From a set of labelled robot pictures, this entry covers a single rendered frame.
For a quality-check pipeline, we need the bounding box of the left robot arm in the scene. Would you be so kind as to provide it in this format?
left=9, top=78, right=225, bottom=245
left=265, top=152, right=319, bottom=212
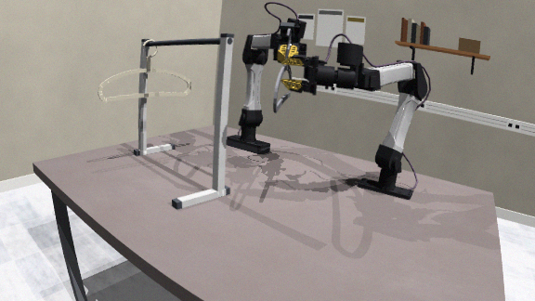
left=334, top=43, right=427, bottom=199

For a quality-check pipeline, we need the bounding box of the grey metal garment rack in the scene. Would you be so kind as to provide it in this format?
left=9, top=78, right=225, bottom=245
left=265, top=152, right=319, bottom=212
left=134, top=33, right=234, bottom=210

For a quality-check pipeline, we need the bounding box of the cream wire hanger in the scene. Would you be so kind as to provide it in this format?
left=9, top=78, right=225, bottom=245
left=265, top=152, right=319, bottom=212
left=98, top=46, right=191, bottom=102

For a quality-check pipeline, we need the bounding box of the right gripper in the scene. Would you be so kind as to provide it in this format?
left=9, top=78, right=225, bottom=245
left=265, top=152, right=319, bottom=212
left=273, top=41, right=307, bottom=63

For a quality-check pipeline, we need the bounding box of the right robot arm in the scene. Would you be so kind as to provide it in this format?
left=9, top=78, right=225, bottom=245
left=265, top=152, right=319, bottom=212
left=227, top=18, right=307, bottom=149

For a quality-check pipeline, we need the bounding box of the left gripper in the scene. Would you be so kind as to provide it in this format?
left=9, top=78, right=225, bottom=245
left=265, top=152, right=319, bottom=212
left=281, top=55, right=334, bottom=95

